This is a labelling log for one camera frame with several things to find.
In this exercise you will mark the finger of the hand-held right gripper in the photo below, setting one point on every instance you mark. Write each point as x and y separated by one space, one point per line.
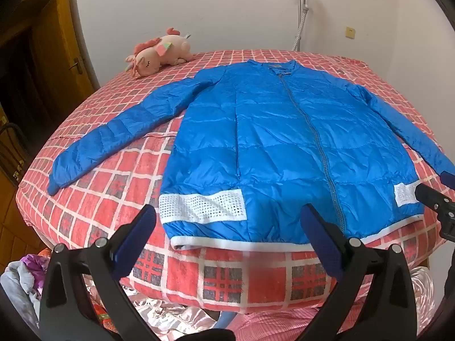
448 178
433 199

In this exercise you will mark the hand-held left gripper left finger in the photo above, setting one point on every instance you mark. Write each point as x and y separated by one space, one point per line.
137 241

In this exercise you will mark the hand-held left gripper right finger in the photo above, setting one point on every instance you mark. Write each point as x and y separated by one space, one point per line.
321 241

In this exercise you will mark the blue puffer jacket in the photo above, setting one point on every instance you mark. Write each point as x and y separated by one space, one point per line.
266 131

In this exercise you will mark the red checkered bed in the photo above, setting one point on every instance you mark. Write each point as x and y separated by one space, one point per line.
106 191

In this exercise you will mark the person's pink checked clothing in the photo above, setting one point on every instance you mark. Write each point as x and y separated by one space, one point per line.
270 326

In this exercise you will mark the black chair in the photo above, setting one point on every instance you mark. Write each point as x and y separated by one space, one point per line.
12 138

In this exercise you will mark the pink unicorn plush toy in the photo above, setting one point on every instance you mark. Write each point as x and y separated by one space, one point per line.
167 48

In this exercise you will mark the wooden door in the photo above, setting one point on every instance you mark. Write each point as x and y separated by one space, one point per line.
53 42

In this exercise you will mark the beige wall socket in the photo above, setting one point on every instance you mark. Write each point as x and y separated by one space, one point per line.
350 32

